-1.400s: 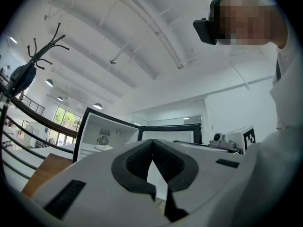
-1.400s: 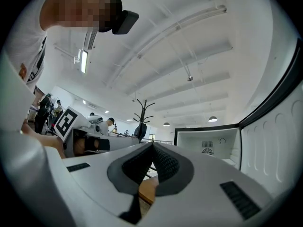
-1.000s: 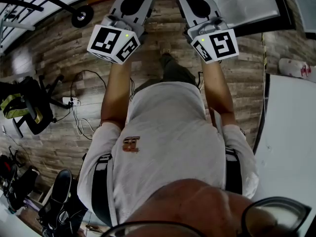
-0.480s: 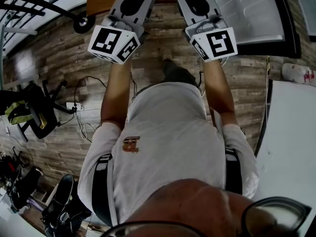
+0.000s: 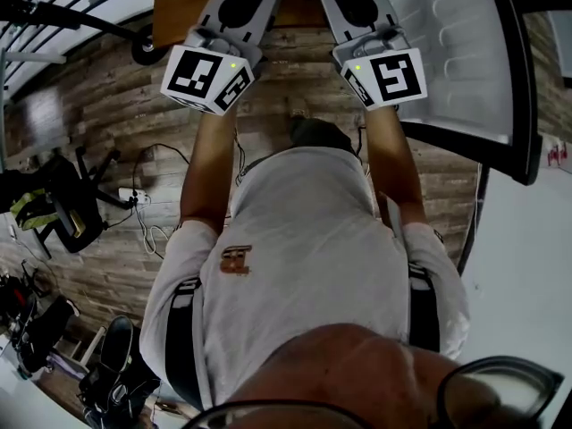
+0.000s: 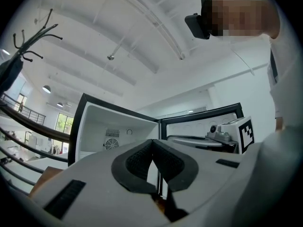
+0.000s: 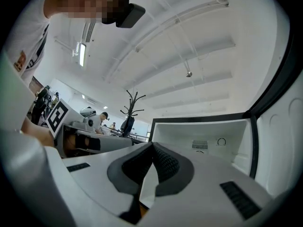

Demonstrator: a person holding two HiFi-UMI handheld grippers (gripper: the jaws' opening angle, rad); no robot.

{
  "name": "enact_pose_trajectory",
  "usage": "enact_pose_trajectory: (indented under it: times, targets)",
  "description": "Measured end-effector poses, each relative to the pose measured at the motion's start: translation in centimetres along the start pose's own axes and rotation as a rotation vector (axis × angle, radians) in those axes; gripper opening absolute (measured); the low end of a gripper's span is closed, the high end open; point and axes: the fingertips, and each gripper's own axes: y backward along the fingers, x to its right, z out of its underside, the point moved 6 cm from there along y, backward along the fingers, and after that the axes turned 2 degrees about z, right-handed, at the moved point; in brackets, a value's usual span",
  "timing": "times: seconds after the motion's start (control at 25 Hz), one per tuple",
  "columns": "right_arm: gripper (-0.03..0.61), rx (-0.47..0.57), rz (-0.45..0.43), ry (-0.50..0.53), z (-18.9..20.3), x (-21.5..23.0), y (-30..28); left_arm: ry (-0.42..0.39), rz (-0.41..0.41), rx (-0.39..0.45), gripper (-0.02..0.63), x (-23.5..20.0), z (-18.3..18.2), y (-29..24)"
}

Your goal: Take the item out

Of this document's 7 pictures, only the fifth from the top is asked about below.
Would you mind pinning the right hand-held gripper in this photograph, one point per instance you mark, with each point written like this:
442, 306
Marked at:
357, 20

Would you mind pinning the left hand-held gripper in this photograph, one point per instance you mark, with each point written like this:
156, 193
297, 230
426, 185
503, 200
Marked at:
232, 14

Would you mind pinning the person's left forearm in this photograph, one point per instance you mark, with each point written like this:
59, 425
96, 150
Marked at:
207, 168

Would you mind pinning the person's right forearm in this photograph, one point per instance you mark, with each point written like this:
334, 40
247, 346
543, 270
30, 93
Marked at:
393, 163

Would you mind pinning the brown wooden board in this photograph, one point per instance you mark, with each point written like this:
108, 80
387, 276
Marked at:
179, 2

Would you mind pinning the black caster wheel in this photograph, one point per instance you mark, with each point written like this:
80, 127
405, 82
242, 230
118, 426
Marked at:
143, 51

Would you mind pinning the white refrigerator door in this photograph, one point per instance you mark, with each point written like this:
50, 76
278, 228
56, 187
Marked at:
460, 52

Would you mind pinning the black metal cart leg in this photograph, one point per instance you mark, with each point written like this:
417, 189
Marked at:
80, 18

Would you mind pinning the white power strip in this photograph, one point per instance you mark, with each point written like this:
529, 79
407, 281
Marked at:
134, 195

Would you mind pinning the small red object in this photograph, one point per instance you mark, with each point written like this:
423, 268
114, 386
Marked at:
557, 154

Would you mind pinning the person's white t-shirt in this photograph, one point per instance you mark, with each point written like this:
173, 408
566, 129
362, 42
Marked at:
304, 257

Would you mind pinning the black office chair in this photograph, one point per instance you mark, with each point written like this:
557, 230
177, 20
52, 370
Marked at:
76, 204

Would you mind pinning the yellow-green vest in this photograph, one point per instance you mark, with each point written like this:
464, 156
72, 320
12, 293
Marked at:
29, 208

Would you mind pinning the person's face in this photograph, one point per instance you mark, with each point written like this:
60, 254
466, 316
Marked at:
357, 369

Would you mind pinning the black equipment pile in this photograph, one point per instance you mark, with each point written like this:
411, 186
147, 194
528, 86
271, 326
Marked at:
36, 324

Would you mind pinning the black bag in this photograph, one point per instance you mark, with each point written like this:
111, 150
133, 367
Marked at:
116, 373

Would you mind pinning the person's black-framed glasses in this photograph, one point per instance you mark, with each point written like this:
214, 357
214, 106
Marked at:
491, 387

